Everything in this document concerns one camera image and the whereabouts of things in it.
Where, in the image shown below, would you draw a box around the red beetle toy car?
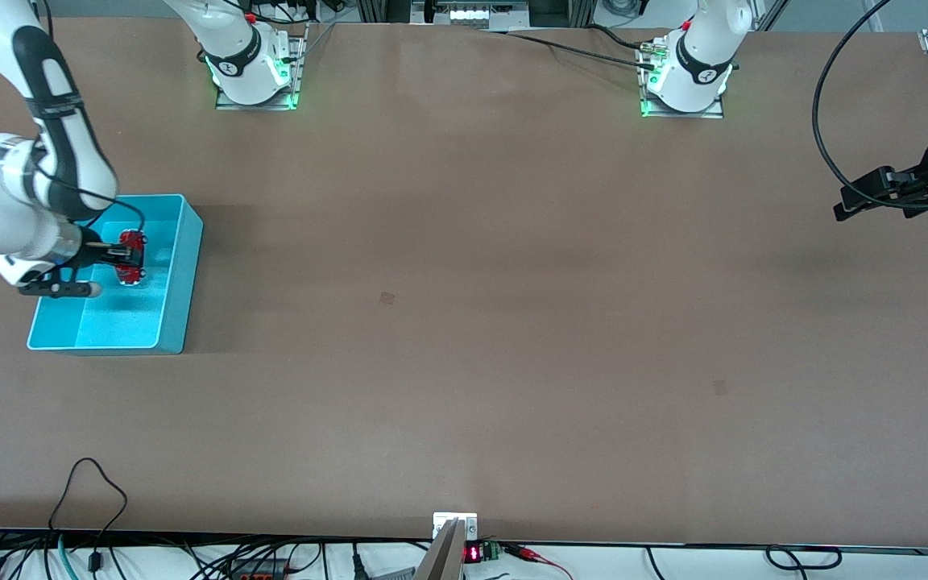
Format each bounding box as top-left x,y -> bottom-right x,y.
116,230 -> 148,285

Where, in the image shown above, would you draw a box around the blue plastic box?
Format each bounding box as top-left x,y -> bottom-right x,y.
27,193 -> 205,355

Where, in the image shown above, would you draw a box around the power strip orange switches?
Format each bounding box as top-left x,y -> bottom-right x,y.
226,560 -> 288,580

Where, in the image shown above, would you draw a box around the lit control unit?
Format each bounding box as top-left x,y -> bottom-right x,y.
412,0 -> 529,31

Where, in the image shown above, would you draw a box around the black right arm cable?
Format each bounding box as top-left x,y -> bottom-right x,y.
33,153 -> 147,234

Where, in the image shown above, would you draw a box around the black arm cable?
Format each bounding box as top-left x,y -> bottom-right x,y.
33,153 -> 147,234
813,0 -> 928,212

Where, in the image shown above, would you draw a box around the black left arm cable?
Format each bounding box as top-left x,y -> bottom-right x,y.
813,0 -> 928,212

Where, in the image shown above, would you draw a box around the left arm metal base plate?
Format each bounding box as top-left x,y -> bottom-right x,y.
639,40 -> 725,119

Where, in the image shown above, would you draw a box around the thin black looped cable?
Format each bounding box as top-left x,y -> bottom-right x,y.
49,458 -> 128,573

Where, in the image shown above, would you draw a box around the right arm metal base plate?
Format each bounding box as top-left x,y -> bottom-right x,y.
216,23 -> 308,111

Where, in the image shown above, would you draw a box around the short black table cable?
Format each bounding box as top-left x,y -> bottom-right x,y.
589,23 -> 654,51

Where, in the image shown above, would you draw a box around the long black table cable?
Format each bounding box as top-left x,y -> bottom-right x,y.
480,29 -> 658,72

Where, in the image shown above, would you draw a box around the black coiled cable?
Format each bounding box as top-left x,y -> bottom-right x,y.
766,546 -> 842,571

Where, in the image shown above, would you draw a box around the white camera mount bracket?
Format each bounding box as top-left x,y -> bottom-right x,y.
433,512 -> 479,541

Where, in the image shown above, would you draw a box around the grey camera pole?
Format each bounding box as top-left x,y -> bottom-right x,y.
413,518 -> 465,580

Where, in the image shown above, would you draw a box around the red clip lead wire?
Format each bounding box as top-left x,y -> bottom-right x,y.
512,546 -> 574,580

